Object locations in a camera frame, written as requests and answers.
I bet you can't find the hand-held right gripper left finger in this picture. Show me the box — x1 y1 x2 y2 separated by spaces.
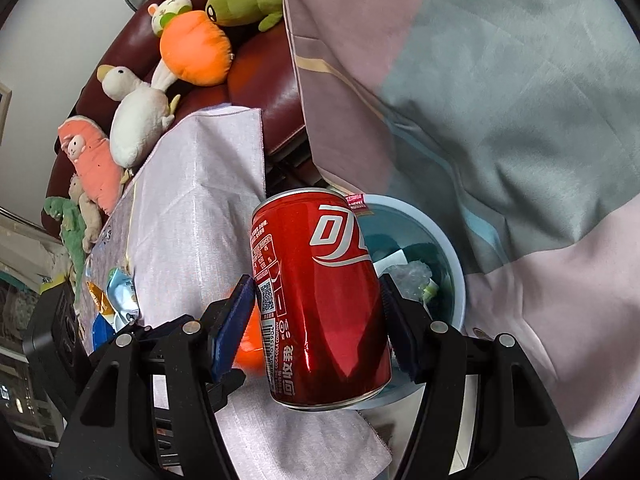
52 274 257 480

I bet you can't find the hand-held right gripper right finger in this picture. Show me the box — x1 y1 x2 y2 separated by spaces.
378 274 581 480

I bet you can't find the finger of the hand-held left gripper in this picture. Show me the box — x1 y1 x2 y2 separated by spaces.
209 371 246 413

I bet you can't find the clear plastic cup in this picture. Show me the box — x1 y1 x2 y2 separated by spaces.
385 260 436 303

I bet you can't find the white paper napkin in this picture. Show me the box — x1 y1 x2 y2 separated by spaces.
372 247 408 273

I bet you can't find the red soda can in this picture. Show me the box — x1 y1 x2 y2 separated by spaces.
250 187 393 412

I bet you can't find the light blue snack packet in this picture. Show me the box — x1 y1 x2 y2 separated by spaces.
106 267 140 311

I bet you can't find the blue round waste bin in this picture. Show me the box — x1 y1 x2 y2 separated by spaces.
327 192 467 411

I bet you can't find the orange blurred object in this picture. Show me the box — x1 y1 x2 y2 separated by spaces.
235 305 266 376

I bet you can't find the green dinosaur plush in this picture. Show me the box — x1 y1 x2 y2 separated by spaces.
42 196 88 306

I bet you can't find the striped pink tablecloth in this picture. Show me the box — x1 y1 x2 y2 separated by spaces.
80 107 393 478

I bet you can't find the beige doll plush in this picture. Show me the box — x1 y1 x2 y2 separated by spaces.
67 175 103 253

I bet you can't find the pink carrot bunny plush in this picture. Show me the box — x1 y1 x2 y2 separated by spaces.
56 116 126 216

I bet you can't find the white duck plush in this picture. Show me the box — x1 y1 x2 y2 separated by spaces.
96 57 182 168

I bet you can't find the checked pink grey blanket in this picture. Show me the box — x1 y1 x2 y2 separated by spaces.
282 0 640 441

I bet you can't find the dark red leather sofa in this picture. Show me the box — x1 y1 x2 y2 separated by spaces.
42 0 308 241

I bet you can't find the orange carrot bunny plush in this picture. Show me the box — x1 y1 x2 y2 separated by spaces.
147 0 235 87

